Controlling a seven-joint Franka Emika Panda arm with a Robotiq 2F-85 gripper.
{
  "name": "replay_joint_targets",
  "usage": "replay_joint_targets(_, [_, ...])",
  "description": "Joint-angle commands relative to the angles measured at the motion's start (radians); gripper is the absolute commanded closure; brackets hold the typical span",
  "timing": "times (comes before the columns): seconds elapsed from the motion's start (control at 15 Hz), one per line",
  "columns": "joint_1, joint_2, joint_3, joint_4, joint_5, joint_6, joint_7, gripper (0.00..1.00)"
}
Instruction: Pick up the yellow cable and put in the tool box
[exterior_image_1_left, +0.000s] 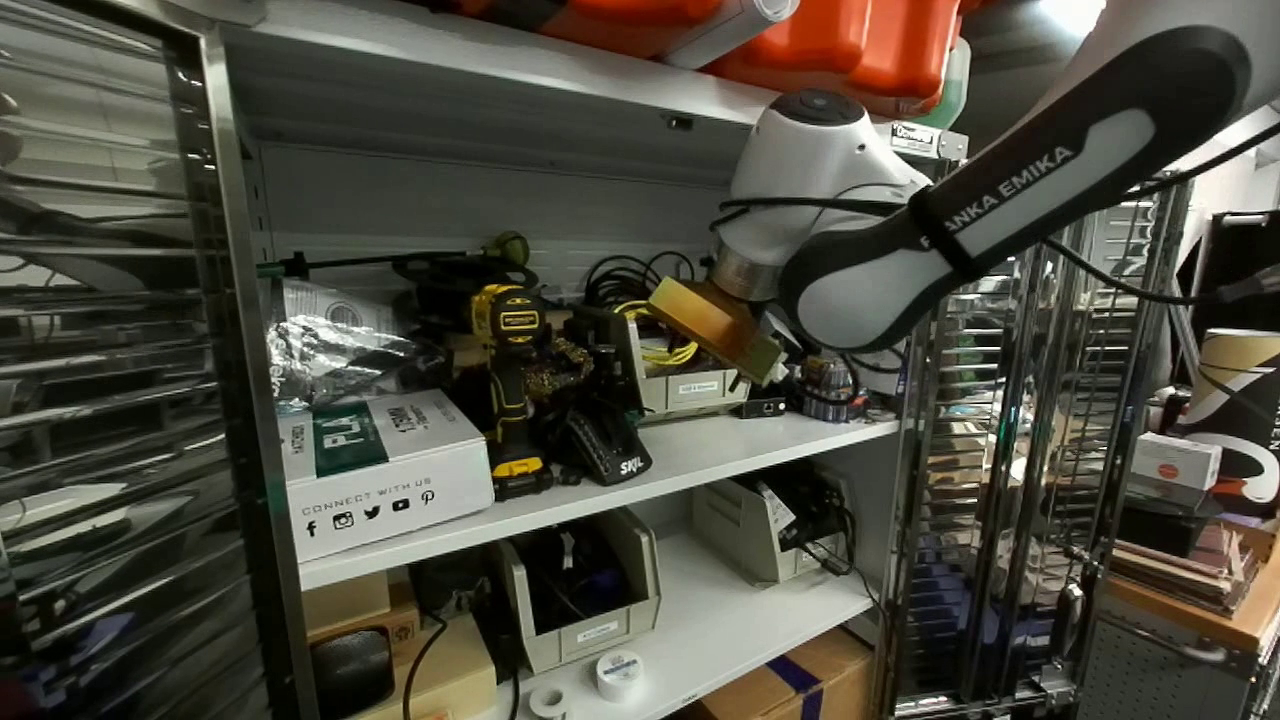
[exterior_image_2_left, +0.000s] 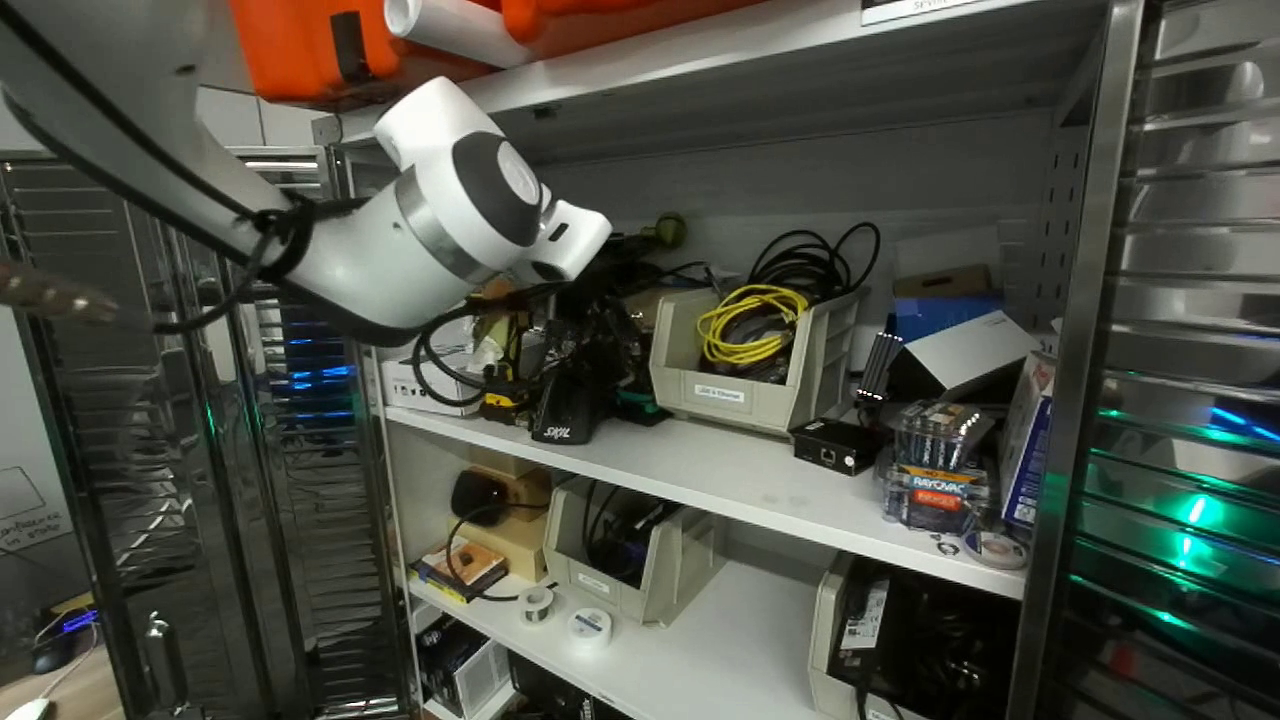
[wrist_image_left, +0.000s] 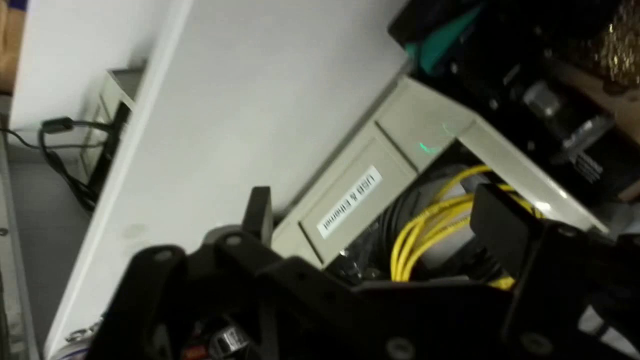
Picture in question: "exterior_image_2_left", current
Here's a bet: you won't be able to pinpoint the grey metal shelf unit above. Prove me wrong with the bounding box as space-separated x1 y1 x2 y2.
312 0 1146 720

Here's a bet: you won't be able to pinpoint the yellow and black tool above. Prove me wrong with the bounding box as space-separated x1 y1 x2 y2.
479 362 532 428

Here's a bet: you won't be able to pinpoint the black round device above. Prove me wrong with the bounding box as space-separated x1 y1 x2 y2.
449 469 510 529

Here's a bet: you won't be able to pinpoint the black tool bag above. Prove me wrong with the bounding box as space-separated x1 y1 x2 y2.
529 366 607 447

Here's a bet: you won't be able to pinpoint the brown cardboard box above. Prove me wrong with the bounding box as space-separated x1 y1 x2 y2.
892 264 993 300

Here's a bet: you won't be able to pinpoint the flat printed box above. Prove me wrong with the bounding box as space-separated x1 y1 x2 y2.
413 539 510 605

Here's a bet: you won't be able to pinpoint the computer mouse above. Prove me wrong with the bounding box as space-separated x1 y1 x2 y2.
28 607 102 677

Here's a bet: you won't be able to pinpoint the coil of black cable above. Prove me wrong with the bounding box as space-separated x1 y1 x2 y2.
747 221 882 303

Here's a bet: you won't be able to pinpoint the roll of tape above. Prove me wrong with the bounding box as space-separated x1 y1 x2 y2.
961 529 1030 572

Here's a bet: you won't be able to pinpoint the white cardboard box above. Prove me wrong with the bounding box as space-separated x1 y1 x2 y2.
885 309 1043 403

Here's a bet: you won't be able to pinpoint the metal rack with lights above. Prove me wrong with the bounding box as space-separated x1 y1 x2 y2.
0 148 413 720
1008 0 1280 720

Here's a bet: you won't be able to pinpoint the orange tool case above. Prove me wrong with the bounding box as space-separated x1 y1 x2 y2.
228 0 766 105

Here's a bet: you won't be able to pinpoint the beige bin with cables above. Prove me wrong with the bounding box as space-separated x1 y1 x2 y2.
542 477 730 629

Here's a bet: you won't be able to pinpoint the black ribbed antennas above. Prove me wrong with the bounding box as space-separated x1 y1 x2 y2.
856 329 903 403

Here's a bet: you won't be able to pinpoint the white tape roll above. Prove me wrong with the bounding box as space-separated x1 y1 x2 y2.
566 606 614 647

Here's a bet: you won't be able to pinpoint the packs of batteries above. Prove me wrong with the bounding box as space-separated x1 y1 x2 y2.
879 399 997 537

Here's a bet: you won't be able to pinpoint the black and white box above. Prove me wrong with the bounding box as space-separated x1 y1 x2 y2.
414 614 514 720

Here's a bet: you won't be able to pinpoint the beige bin with black gear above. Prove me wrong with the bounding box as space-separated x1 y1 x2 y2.
807 551 1022 720

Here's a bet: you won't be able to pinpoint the small black network box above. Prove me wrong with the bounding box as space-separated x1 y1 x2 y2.
791 417 887 477

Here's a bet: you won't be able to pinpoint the blue box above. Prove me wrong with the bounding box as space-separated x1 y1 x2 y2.
892 294 1007 343

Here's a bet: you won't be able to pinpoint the beige storage bin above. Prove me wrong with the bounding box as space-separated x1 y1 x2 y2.
649 285 863 437

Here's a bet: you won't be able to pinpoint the blue and white packet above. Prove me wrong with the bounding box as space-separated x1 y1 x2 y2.
998 349 1060 532

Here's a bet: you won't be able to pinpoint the yellow cable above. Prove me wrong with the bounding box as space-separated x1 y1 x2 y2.
696 284 810 367

